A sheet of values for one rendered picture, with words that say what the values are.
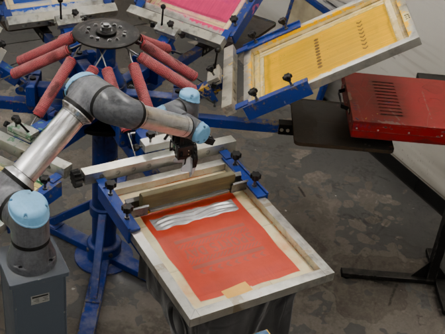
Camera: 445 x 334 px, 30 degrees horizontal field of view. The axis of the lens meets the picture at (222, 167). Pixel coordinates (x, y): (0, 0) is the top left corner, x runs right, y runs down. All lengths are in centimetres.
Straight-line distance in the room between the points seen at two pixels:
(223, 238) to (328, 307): 132
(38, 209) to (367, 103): 185
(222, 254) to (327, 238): 176
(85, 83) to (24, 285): 65
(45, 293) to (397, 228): 276
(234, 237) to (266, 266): 19
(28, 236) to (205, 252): 80
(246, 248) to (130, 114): 81
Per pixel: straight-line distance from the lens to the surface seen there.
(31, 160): 261
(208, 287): 294
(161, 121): 269
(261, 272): 303
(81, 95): 262
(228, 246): 312
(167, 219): 321
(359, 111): 378
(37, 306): 269
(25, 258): 258
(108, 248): 437
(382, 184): 530
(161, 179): 337
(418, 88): 407
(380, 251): 477
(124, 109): 257
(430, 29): 496
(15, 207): 251
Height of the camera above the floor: 296
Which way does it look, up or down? 35 degrees down
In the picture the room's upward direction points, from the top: 6 degrees clockwise
